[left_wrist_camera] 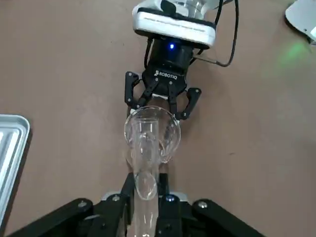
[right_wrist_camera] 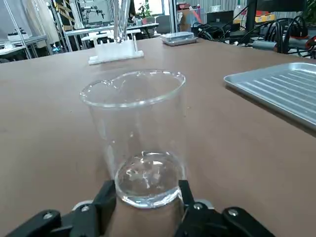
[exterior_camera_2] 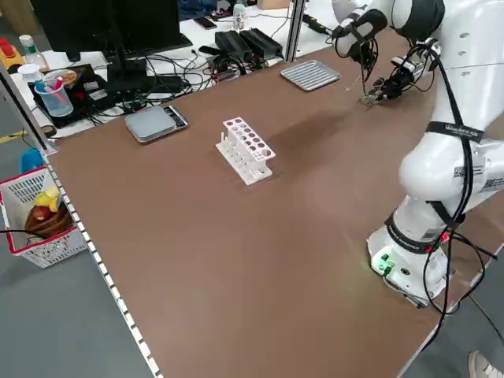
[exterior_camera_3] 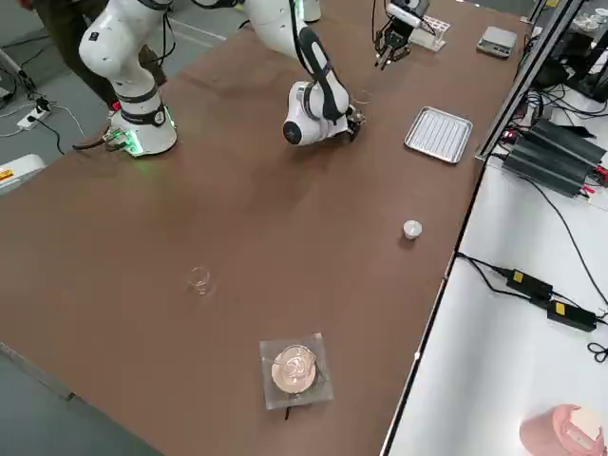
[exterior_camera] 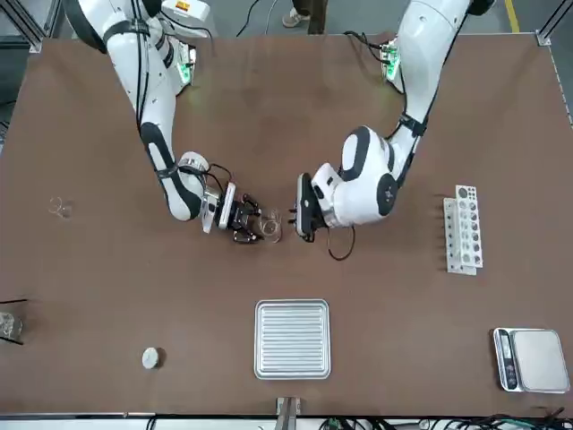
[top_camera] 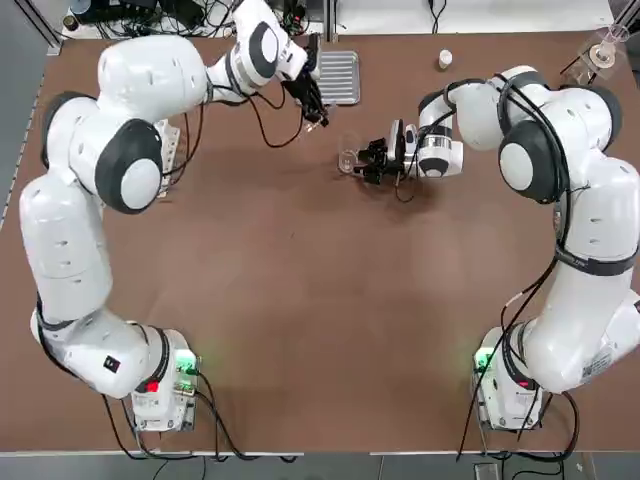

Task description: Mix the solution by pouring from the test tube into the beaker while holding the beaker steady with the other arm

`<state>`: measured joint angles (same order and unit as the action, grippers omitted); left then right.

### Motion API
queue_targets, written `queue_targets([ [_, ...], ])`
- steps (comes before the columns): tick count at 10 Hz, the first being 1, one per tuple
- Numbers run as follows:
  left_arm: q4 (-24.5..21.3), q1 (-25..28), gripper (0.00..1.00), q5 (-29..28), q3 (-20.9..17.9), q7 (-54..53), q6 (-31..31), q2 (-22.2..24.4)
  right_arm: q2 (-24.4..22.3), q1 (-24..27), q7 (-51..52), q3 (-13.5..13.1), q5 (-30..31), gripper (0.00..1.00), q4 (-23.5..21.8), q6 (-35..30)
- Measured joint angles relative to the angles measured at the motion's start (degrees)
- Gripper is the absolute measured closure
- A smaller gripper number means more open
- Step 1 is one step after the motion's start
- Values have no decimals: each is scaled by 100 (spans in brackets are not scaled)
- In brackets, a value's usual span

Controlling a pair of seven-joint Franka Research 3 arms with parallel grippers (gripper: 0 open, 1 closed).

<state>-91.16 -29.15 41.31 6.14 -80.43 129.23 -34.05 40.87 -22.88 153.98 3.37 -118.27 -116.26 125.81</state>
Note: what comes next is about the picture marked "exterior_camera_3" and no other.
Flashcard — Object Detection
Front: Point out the black monitor stand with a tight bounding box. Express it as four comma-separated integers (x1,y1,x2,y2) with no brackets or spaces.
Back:
567,45,608,104

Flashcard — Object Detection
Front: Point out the black arm foot cable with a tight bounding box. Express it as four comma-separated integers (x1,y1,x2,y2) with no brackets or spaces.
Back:
70,135,125,154

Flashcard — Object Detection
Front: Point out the white box with yellow label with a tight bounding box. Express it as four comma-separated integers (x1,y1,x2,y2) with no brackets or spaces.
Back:
0,153,48,197

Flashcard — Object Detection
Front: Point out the black power adapter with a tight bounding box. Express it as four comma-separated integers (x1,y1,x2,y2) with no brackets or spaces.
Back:
504,267,556,301
545,297,599,334

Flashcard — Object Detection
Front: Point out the clear plastic dish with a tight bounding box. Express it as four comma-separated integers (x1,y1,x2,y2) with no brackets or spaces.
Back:
575,12,608,32

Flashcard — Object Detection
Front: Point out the pink cup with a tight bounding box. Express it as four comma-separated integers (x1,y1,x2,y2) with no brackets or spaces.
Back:
519,403,608,456

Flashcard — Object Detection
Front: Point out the aluminium frame post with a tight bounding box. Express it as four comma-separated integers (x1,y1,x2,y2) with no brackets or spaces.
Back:
473,0,586,161

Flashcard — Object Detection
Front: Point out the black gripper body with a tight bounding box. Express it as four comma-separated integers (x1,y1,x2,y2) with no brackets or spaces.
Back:
385,18,415,51
345,107,368,142

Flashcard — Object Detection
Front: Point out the round glass flask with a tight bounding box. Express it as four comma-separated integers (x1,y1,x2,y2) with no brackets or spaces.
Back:
270,345,318,394

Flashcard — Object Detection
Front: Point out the white power strip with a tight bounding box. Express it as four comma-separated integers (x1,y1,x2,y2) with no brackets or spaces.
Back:
16,104,54,132

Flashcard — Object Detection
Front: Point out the silver digital scale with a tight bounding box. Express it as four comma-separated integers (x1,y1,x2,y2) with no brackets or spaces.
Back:
476,26,519,61

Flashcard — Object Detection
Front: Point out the white test tube rack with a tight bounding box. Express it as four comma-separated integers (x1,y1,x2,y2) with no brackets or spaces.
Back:
408,13,450,52

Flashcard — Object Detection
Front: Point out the small clear glass beaker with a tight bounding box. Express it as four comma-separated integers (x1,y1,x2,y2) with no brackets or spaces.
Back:
186,265,214,296

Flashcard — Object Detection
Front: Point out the ribbed metal tray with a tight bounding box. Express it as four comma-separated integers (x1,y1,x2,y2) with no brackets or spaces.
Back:
403,105,474,165

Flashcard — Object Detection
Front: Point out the white side table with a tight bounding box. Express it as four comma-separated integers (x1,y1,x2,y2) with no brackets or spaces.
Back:
379,156,608,456

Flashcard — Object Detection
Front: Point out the long black power supply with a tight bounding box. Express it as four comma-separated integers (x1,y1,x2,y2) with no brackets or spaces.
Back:
527,118,608,167
502,140,600,200

